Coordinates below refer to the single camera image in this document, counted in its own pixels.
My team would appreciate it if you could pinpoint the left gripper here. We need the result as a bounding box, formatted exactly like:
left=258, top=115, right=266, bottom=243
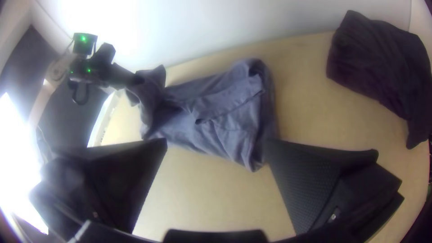
left=101, top=62, right=146, bottom=90

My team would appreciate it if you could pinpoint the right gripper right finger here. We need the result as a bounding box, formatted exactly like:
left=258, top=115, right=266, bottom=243
left=266, top=139, right=405, bottom=237

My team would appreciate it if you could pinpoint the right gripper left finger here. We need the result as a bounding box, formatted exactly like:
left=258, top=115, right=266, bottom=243
left=28, top=137, right=168, bottom=242

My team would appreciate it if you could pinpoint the blue t-shirt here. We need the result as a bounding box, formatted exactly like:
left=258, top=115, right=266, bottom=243
left=125, top=58, right=279, bottom=173

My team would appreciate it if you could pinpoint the white laundry basket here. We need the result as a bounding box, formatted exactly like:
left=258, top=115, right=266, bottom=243
left=87, top=90, right=119, bottom=148

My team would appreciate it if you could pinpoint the dark garment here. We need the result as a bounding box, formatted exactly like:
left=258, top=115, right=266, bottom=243
left=325, top=10, right=432, bottom=150

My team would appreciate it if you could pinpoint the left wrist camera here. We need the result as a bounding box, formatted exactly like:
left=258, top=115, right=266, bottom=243
left=91, top=42, right=117, bottom=68

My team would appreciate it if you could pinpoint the black cable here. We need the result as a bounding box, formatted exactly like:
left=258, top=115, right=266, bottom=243
left=68, top=81, right=89, bottom=106

